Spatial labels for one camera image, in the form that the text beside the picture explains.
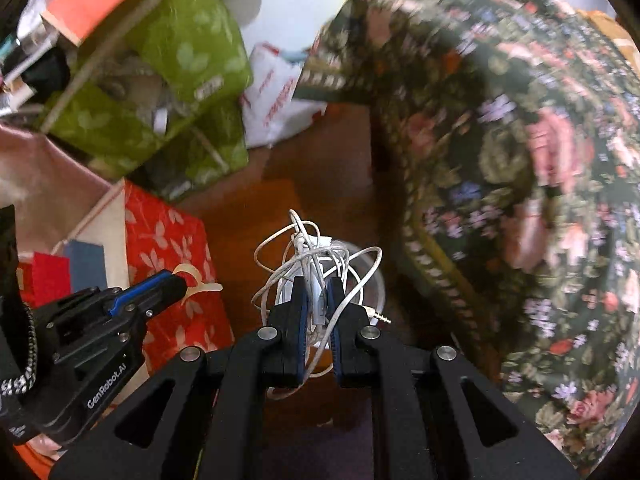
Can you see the red leaf-print bag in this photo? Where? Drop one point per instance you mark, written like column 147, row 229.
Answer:
column 165, row 240

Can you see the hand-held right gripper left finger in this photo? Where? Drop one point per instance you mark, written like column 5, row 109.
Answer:
column 298, row 355

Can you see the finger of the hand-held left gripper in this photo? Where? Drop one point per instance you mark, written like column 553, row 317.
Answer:
column 165, row 296
column 145, row 285

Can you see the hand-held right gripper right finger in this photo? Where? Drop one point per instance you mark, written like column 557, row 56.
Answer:
column 336, row 355

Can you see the white plastic bag red print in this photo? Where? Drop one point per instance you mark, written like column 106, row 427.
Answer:
column 272, row 95

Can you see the pink cloth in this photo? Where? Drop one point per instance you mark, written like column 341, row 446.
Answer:
column 45, row 180

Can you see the dark floral tablecloth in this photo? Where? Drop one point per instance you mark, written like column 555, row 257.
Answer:
column 500, row 160

